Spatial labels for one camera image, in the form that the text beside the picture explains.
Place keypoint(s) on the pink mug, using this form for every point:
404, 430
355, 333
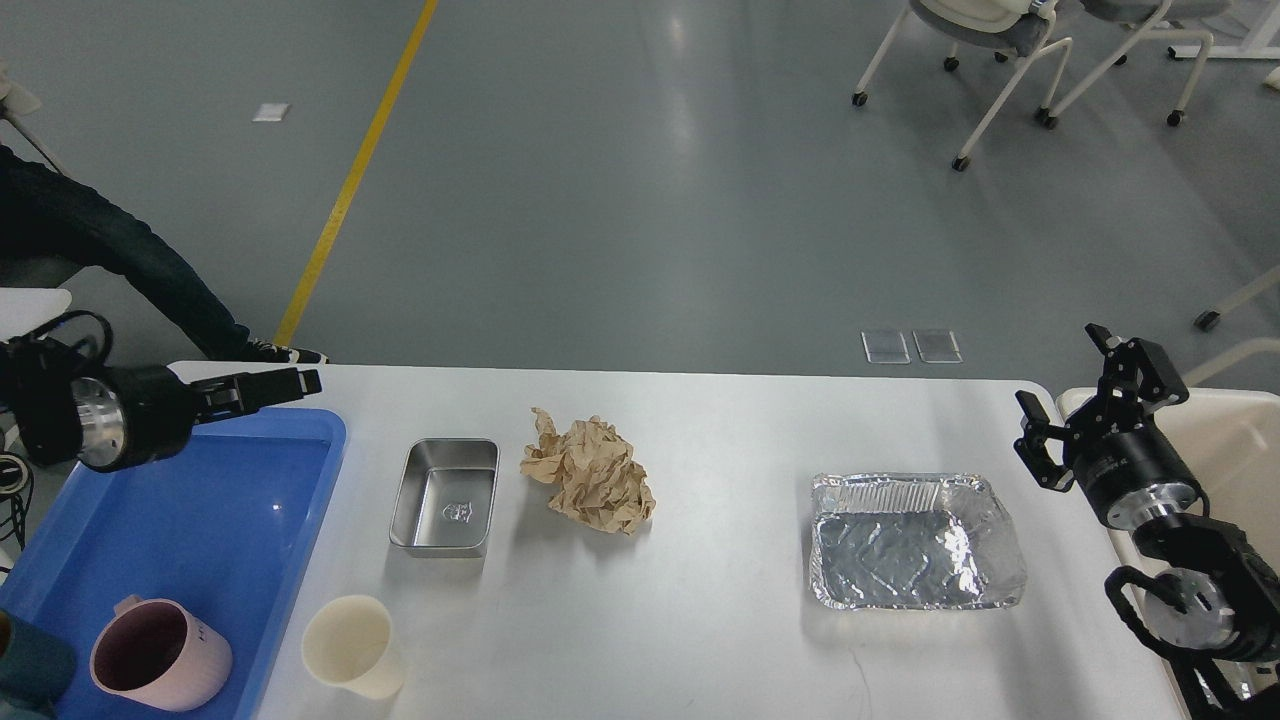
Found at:
157, 653

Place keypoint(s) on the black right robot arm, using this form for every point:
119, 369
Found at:
1216, 601

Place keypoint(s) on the crumpled brown paper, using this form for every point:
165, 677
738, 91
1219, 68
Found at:
598, 482

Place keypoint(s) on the cream paper cup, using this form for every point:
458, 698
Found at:
350, 644

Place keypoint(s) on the stainless steel rectangular container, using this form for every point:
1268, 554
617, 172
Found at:
445, 500

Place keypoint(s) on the blue plastic tray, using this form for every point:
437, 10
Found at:
225, 528

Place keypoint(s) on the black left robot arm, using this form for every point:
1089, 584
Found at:
69, 403

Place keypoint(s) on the white side table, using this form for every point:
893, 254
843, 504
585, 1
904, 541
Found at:
25, 309

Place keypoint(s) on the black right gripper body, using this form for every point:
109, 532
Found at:
1135, 476

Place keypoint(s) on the white chair with grey seat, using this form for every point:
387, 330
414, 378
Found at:
1021, 32

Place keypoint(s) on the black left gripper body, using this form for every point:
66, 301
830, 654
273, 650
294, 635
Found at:
130, 416

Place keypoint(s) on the teal cup in tray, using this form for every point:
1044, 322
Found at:
37, 668

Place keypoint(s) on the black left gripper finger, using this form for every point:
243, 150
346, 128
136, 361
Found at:
246, 393

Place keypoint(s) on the person in beige sweater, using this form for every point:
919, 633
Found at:
49, 215

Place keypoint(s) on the beige plastic bin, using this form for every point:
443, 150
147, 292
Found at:
1229, 438

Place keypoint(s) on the aluminium foil tray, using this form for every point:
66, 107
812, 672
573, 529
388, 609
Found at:
912, 542

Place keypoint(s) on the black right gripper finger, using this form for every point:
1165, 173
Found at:
1137, 380
1036, 431

